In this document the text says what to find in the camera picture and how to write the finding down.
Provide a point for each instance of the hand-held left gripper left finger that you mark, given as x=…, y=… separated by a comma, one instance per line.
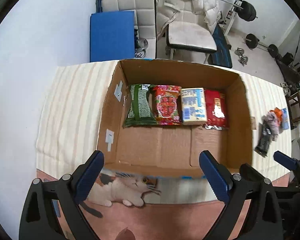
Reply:
x=90, y=177

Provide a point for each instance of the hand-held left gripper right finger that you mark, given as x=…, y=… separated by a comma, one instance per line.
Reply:
x=215, y=177

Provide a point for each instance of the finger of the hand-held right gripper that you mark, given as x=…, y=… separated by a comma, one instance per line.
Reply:
x=285, y=160
x=248, y=170

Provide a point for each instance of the black snack packet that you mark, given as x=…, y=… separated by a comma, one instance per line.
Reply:
x=263, y=140

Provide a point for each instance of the brown cardboard box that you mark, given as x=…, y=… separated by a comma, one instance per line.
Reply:
x=175, y=150

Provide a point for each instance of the pink cat printed blanket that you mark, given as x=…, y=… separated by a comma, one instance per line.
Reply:
x=120, y=188

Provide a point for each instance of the light blue snack packet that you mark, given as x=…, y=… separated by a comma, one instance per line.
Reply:
x=285, y=120

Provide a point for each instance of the orange snack packet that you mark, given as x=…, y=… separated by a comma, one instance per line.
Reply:
x=277, y=112

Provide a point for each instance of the wooden chair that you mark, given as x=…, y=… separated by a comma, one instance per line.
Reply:
x=297, y=107

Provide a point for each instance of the dark red snack packet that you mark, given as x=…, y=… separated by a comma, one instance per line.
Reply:
x=215, y=107

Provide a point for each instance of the cream striped blanket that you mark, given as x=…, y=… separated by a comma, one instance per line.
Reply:
x=72, y=105

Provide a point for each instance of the white and blue packet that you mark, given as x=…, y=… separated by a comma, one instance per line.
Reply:
x=193, y=105

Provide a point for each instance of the red floral snack packet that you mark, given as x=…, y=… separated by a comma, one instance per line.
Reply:
x=166, y=105

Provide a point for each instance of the green snack packet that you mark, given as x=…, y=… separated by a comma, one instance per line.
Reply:
x=140, y=105

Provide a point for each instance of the black exercise bench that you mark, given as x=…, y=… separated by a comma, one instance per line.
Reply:
x=288, y=70

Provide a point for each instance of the chrome dumbbell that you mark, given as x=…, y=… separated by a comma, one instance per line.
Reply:
x=242, y=56

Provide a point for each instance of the blue and black weight bench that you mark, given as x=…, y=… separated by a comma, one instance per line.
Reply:
x=222, y=50

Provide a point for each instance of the barbell with small black plates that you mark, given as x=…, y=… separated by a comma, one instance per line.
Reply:
x=252, y=40

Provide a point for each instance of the blue foam mat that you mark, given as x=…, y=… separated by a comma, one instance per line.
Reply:
x=112, y=35

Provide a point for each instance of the beige cushioned chair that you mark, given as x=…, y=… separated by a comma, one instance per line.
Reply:
x=190, y=35

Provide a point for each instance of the barbell with large black plates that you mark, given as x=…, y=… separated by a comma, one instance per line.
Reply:
x=248, y=11

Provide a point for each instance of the white barbell rack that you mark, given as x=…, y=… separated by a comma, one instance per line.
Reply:
x=236, y=10

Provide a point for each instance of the white padded chair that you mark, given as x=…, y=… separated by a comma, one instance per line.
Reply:
x=145, y=17

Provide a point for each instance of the white down jacket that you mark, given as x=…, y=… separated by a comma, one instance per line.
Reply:
x=185, y=2

